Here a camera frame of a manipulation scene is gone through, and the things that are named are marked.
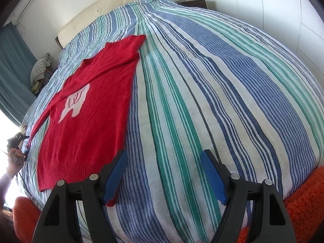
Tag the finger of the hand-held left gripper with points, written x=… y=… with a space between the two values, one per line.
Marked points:
x=26 y=155

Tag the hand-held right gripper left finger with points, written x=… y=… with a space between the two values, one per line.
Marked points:
x=115 y=174

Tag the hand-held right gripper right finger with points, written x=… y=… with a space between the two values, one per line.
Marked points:
x=214 y=177

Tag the red sweater with white animal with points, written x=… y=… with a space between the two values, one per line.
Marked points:
x=88 y=121

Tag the person's left forearm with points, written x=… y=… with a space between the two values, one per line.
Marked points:
x=6 y=187

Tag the pile of clothes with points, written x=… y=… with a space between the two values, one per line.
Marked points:
x=40 y=65

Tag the person's left hand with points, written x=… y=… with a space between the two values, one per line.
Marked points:
x=11 y=164

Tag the patterned cream pillow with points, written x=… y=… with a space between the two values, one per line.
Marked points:
x=23 y=127

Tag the blue curtain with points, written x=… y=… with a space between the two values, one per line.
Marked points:
x=12 y=76

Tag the orange shaggy rug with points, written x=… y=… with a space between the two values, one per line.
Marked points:
x=303 y=202

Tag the striped blue green bedspread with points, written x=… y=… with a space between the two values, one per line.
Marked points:
x=215 y=81

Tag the white air conditioner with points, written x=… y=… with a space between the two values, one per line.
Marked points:
x=25 y=2

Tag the cream padded headboard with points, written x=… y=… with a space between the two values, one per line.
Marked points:
x=114 y=5

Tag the dark wooden nightstand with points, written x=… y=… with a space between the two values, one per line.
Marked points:
x=197 y=3

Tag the white wardrobe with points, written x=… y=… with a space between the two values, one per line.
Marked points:
x=253 y=5

